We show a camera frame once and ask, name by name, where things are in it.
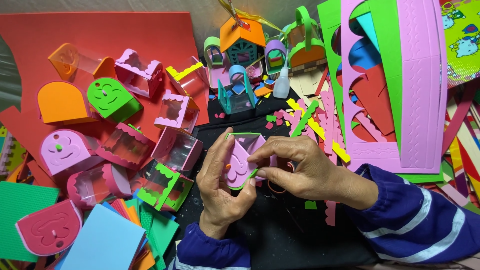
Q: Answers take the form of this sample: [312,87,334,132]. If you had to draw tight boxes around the orange roof foam house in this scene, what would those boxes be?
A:
[219,16,267,69]

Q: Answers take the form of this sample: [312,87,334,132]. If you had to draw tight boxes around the yellow scalloped foam strip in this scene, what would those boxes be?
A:
[286,98,352,164]

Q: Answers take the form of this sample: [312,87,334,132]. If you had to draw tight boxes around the bright green foam sheet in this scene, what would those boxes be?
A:
[317,0,445,184]

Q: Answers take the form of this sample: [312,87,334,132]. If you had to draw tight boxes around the pink plain clear box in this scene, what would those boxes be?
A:
[151,127,204,172]

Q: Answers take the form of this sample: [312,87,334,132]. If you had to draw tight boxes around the black cloth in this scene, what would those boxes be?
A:
[164,87,380,268]

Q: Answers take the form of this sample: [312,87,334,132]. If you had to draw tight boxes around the green arched foam box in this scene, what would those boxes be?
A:
[87,77,144,124]

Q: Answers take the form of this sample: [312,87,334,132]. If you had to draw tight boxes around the purple arched mini bag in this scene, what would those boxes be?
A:
[264,39,288,76]

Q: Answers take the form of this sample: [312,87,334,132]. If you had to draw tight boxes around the pink arched clear box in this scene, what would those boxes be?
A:
[67,163,133,210]

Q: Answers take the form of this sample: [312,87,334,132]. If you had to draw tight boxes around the dark pink arched foam box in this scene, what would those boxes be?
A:
[15,199,84,257]

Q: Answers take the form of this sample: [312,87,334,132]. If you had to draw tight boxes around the green textured foam sheet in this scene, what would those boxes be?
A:
[0,181,61,263]

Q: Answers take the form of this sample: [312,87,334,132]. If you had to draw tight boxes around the person's left hand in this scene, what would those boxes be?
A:
[196,127,258,239]

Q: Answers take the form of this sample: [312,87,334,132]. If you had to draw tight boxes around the clear glue bottle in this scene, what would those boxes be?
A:
[272,56,292,100]

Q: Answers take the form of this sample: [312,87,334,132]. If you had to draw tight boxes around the green handled orange foam basket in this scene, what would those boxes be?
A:
[283,5,328,71]

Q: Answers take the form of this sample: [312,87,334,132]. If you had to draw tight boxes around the pink foam sheet with cutouts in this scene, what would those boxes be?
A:
[339,0,449,175]

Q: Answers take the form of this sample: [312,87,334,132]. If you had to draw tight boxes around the green arched pink mini bag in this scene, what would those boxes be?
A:
[203,36,234,91]

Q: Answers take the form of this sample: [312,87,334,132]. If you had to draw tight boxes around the pink foam box green trim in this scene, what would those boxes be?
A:
[223,132,279,190]

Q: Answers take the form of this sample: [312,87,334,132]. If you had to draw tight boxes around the person's right hand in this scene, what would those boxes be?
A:
[247,135,347,206]

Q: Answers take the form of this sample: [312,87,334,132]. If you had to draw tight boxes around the coloured puzzle mat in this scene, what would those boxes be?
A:
[0,125,28,178]

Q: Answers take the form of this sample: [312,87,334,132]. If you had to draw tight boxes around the lilac arched foam box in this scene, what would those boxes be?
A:
[39,129,104,177]

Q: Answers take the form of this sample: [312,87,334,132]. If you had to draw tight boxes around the orange arched clear box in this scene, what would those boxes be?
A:
[48,43,117,82]

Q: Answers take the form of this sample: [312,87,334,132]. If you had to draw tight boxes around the cartoon cat patterned sheet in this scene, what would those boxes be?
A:
[438,0,480,89]

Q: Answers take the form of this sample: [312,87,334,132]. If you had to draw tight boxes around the large red foam sheet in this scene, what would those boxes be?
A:
[0,11,211,188]

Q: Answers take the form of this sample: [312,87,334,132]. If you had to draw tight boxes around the pink scalloped clear box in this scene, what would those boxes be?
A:
[95,122,157,172]
[154,90,201,135]
[114,49,164,99]

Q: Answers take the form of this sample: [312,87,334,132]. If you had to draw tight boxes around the orange arched foam box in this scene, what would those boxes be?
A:
[37,80,99,126]

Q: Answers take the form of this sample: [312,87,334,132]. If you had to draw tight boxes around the teal box blue handle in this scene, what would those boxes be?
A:
[217,64,257,115]

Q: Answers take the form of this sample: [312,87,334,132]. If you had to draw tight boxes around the green scalloped foam strip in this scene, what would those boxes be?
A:
[290,99,320,138]

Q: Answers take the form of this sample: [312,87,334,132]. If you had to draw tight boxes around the green scalloped clear box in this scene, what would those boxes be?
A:
[136,161,195,212]

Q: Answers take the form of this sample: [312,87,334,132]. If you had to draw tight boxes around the stack of coloured foam sheets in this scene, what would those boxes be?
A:
[100,189,181,270]

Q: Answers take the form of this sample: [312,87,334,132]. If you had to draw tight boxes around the yellow ribbon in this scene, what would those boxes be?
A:
[217,0,287,35]

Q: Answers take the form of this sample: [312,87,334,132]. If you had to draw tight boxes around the pile of pink scalloped strips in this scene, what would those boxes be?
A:
[265,87,351,166]

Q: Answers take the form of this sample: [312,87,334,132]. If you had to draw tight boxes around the orange rubber band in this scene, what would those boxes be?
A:
[266,161,295,195]

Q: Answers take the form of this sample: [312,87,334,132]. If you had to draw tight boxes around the pile of coloured foam strips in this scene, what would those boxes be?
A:
[431,84,480,216]

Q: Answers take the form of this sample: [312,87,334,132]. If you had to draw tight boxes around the yellow trim clear box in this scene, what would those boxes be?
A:
[165,56,210,99]

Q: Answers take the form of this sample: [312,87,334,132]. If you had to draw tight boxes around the pile of beige strips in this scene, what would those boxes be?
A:
[288,67,331,99]

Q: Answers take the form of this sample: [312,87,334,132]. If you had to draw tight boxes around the short pink scalloped strip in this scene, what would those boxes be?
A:
[325,200,337,227]

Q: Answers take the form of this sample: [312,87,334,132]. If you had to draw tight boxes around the light blue foam sheet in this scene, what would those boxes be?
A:
[59,203,147,270]

